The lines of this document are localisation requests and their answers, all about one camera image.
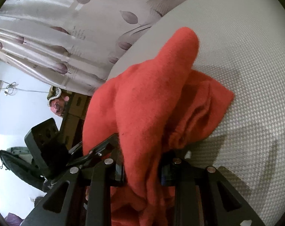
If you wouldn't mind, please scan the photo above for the beige woven table cover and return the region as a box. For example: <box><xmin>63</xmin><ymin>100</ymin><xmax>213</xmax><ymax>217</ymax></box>
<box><xmin>109</xmin><ymin>0</ymin><xmax>285</xmax><ymax>225</ymax></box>

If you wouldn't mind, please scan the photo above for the dark hanging garment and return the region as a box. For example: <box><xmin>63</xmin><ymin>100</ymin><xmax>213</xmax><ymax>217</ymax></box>
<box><xmin>0</xmin><ymin>146</ymin><xmax>45</xmax><ymax>191</ymax></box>

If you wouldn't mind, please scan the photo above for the dark wooden cabinet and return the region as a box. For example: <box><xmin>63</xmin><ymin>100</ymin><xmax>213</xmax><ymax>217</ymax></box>
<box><xmin>59</xmin><ymin>93</ymin><xmax>91</xmax><ymax>150</ymax></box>

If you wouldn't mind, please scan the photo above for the red knit sweater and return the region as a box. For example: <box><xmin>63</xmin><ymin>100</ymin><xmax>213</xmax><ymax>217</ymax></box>
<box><xmin>83</xmin><ymin>27</ymin><xmax>234</xmax><ymax>225</ymax></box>

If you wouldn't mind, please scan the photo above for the floral bag on cabinet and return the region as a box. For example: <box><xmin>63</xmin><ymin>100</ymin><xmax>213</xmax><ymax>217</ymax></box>
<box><xmin>47</xmin><ymin>86</ymin><xmax>71</xmax><ymax>117</ymax></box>

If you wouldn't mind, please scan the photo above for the white cord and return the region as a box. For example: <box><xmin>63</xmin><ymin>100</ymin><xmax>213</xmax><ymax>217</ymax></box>
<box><xmin>0</xmin><ymin>81</ymin><xmax>50</xmax><ymax>97</ymax></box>

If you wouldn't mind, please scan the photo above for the leaf-print satin curtain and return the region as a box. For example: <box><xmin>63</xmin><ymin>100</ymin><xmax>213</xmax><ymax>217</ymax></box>
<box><xmin>0</xmin><ymin>0</ymin><xmax>186</xmax><ymax>95</ymax></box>

